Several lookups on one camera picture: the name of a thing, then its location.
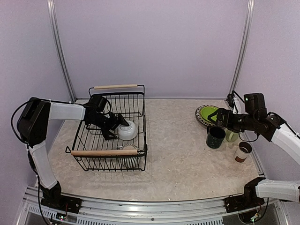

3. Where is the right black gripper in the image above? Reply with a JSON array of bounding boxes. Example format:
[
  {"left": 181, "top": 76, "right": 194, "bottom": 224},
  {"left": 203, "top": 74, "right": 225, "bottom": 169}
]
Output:
[{"left": 209, "top": 107, "right": 258, "bottom": 133}]

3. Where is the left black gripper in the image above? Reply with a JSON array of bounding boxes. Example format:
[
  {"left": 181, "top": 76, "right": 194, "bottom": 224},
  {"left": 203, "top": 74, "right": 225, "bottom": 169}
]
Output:
[{"left": 90, "top": 112, "right": 129, "bottom": 140}]

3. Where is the bright green plate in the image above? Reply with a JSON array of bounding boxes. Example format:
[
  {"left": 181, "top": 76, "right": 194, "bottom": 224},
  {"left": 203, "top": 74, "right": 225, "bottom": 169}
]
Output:
[{"left": 200, "top": 105, "right": 218, "bottom": 122}]

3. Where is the white ceramic bowl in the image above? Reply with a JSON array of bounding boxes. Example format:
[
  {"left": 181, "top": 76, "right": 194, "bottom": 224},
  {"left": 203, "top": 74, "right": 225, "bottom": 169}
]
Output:
[{"left": 117, "top": 120, "right": 138, "bottom": 141}]

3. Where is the yellow patterned plate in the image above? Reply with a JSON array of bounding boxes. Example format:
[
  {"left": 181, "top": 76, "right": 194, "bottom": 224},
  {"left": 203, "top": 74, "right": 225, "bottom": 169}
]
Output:
[{"left": 197, "top": 105, "right": 221, "bottom": 126}]

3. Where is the dark green mug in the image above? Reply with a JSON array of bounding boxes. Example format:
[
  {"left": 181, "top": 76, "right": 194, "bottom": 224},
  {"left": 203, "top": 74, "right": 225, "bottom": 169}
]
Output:
[{"left": 206, "top": 126, "right": 226, "bottom": 149}]

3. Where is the black white striped plate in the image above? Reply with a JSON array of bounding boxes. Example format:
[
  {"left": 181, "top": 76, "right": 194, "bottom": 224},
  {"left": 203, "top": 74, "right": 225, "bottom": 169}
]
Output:
[{"left": 195, "top": 105, "right": 225, "bottom": 128}]

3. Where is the light green mug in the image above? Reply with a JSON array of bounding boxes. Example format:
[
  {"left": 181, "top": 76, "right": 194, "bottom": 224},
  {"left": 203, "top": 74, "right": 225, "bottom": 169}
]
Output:
[{"left": 225, "top": 129, "right": 239, "bottom": 143}]

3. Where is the black wire dish rack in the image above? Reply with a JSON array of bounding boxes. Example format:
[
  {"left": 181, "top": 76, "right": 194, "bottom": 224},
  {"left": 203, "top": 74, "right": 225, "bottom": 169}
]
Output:
[{"left": 65, "top": 84, "right": 148, "bottom": 171}]

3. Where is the white brown cup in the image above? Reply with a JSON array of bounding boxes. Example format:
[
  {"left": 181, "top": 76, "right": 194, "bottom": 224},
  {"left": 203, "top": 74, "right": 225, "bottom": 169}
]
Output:
[{"left": 234, "top": 142, "right": 252, "bottom": 163}]

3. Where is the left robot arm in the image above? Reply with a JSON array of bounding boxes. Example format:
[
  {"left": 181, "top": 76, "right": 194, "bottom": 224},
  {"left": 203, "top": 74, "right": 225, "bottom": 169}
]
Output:
[{"left": 12, "top": 94, "right": 129, "bottom": 209}]

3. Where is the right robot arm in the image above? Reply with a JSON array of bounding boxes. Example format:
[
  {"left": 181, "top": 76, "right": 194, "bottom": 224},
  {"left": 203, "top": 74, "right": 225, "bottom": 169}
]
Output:
[{"left": 208, "top": 93, "right": 300, "bottom": 212}]

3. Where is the black white striped bowl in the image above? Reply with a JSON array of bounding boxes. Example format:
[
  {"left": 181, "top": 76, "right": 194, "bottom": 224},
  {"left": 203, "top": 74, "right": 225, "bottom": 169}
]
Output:
[{"left": 117, "top": 144, "right": 142, "bottom": 169}]

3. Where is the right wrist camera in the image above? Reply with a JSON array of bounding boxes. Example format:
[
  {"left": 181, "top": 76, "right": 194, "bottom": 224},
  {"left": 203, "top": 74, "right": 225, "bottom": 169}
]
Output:
[{"left": 227, "top": 90, "right": 244, "bottom": 114}]

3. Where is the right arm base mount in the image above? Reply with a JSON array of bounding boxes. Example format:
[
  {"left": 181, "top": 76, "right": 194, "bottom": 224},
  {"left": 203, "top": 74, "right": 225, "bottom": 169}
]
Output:
[{"left": 224, "top": 177, "right": 265, "bottom": 213}]

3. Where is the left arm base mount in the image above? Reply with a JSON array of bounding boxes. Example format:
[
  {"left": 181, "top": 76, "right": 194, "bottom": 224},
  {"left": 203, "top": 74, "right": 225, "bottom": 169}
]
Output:
[{"left": 39, "top": 182, "right": 82, "bottom": 214}]

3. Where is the aluminium front rail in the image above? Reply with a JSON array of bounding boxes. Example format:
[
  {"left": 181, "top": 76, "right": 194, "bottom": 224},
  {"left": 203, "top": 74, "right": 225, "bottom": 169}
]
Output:
[{"left": 16, "top": 196, "right": 288, "bottom": 225}]

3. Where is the right aluminium corner post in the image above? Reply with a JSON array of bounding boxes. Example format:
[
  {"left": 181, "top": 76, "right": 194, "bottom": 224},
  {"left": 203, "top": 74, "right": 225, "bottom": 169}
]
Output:
[{"left": 229, "top": 0, "right": 255, "bottom": 94}]

